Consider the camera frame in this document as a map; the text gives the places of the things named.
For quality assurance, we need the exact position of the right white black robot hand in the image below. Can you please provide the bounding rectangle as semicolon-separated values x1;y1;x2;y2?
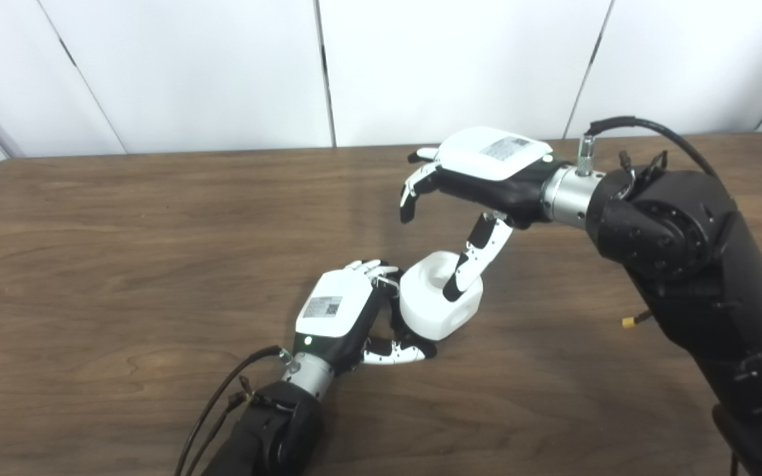
400;126;557;303

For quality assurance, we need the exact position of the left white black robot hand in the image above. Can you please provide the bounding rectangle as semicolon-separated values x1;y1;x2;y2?
293;259;438;371

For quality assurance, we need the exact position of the black flanged holder part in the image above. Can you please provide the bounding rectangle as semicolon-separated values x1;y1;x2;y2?
389;307;438;358

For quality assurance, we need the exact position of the round white plastic piece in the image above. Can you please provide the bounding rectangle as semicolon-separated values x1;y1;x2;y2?
399;251;485;342

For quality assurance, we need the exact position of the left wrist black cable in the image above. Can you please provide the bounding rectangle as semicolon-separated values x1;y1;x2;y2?
175;345;292;476

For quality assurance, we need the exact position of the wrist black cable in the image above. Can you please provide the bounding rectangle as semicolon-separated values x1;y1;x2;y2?
576;116;719;178
175;345;292;476

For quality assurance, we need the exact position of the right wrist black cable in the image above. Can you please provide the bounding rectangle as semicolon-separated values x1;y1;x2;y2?
576;116;719;178

